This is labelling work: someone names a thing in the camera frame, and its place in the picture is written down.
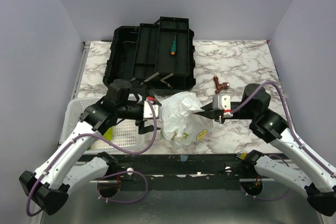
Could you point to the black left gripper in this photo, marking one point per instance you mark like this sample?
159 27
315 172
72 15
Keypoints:
142 128

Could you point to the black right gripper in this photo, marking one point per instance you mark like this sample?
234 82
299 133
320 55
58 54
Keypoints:
214 114

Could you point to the white plastic bag lemon print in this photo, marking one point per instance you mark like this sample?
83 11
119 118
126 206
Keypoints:
182 125

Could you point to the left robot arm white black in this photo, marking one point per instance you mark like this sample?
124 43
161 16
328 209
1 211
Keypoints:
50 185

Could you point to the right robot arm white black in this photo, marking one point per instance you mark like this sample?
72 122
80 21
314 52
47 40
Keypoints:
315 179

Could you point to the green fake pear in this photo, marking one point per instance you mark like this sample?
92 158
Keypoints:
108 134

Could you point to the brown pipe fitting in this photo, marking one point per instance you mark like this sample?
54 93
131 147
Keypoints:
220 86

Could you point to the black plastic toolbox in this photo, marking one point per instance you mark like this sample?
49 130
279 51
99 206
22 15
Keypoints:
141 55

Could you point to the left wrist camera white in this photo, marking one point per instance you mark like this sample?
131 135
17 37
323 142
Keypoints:
151 110

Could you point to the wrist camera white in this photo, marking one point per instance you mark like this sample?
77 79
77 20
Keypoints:
222 103
151 110

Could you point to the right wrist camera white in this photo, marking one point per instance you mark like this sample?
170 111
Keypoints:
222 103

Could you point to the green handled screwdriver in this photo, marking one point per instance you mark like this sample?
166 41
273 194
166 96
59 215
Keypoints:
173 46

